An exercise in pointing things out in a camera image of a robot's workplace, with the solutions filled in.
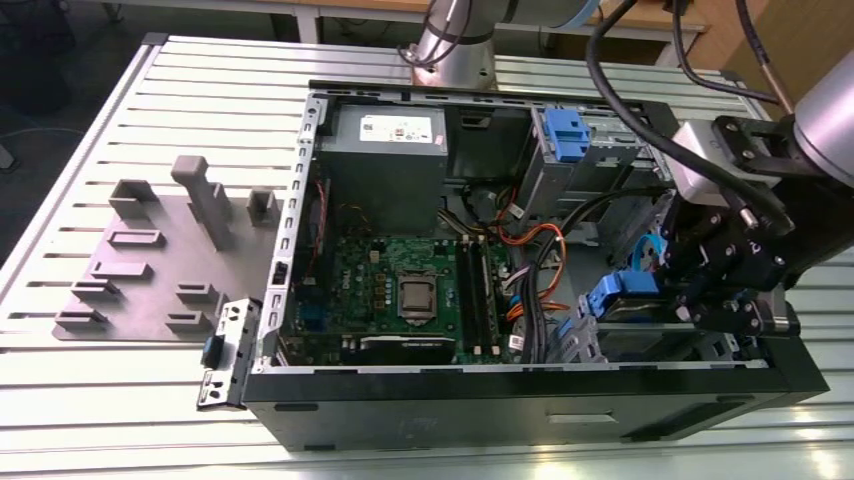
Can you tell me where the green motherboard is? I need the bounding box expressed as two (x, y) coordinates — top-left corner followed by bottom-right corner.
(279, 234), (528, 365)

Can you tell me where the grey parts rack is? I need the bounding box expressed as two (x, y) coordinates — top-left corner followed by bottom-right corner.
(50, 154), (292, 346)

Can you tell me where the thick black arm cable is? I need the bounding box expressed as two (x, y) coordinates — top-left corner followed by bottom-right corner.
(584, 0), (796, 239)

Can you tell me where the thick black internal cable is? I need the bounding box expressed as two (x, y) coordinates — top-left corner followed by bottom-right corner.
(519, 185), (672, 364)

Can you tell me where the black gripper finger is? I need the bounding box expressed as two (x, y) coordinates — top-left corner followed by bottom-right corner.
(676, 284), (766, 331)
(659, 199), (748, 291)

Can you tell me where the large silver wrist camera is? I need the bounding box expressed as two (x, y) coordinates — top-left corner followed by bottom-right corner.
(669, 119), (743, 207)

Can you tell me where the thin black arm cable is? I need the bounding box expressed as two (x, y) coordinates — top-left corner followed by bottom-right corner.
(669, 0), (782, 107)
(735, 0), (796, 112)

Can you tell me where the CPU socket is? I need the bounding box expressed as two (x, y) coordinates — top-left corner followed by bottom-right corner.
(392, 268), (443, 327)

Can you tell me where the grey power supply unit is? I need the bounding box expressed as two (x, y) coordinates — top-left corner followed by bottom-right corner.
(312, 103), (449, 237)

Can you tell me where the black graphics card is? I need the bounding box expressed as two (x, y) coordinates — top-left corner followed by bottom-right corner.
(339, 334), (459, 366)

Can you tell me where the wooden cabinet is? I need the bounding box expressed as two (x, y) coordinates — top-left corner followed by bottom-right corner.
(685, 0), (854, 106)

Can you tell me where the metal disk bay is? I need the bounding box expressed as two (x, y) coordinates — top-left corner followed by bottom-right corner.
(545, 294), (743, 364)

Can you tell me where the blue wire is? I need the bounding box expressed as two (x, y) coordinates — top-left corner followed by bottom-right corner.
(629, 230), (669, 275)

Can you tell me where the silver CPU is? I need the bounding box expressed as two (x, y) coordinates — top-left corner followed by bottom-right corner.
(397, 282), (435, 314)

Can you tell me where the orange wire bundle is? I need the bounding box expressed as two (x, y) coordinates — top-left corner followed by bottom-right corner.
(496, 223), (569, 321)

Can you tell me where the metal optical drive cage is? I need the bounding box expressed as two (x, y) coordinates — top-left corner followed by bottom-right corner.
(519, 103), (672, 221)

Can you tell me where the black PC case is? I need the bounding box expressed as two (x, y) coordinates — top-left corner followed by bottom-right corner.
(240, 77), (830, 454)

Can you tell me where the blue drive latch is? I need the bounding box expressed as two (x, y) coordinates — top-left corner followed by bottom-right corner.
(543, 107), (592, 164)

